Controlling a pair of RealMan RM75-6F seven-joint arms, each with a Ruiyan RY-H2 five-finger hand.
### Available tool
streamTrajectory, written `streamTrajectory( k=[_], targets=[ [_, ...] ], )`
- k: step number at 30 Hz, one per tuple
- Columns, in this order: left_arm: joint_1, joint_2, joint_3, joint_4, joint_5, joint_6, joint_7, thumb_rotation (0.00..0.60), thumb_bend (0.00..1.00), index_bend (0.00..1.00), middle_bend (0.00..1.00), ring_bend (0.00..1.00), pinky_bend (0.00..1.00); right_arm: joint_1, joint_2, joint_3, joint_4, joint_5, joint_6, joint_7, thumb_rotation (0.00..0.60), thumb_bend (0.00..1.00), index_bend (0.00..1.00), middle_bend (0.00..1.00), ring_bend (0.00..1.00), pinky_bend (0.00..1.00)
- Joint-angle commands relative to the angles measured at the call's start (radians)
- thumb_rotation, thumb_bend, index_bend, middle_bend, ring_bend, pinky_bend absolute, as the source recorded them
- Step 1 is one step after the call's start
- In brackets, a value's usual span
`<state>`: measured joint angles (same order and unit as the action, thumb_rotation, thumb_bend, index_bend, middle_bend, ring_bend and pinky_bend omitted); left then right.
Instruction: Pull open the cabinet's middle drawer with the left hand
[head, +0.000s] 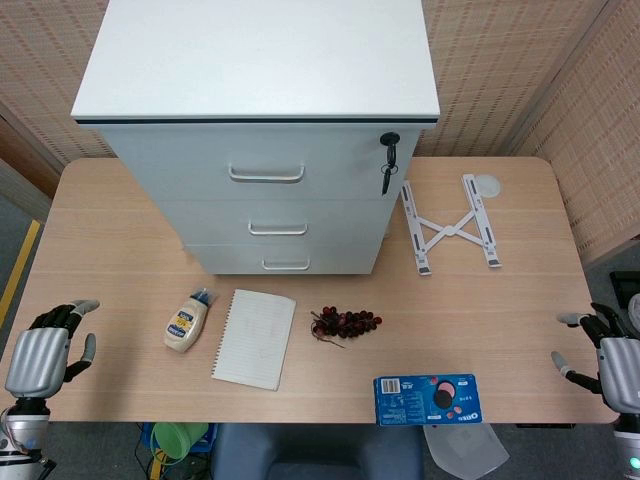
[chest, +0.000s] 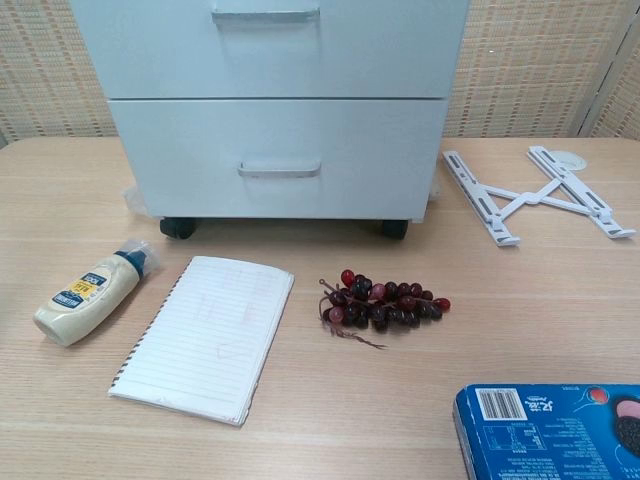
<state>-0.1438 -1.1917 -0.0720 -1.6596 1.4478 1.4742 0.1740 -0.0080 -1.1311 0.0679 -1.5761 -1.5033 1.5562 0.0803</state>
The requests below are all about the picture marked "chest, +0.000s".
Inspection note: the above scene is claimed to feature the dark red grape bunch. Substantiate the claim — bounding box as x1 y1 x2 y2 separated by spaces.
317 268 452 351

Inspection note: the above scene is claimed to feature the white folding laptop stand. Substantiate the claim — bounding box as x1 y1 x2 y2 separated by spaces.
441 145 637 249

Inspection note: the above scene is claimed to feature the black caster wheel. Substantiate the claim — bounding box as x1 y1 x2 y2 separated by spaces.
159 217 197 242
382 219 410 241

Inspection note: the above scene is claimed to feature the white lined notebook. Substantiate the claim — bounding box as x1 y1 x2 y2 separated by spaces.
107 255 296 428

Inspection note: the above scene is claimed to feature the round translucent desk grommet cover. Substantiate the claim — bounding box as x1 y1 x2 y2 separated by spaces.
549 149 587 172

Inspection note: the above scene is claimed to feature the mayonnaise squeeze bottle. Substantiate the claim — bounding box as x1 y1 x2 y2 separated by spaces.
33 238 161 347

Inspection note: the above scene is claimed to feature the white three-drawer cabinet body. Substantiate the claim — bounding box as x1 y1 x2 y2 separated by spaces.
67 0 471 225

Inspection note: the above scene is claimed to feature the blue Oreo cookie box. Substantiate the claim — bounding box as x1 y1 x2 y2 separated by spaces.
452 383 640 480

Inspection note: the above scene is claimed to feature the white lowest drawer with handle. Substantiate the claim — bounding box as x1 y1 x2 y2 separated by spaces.
106 97 450 220

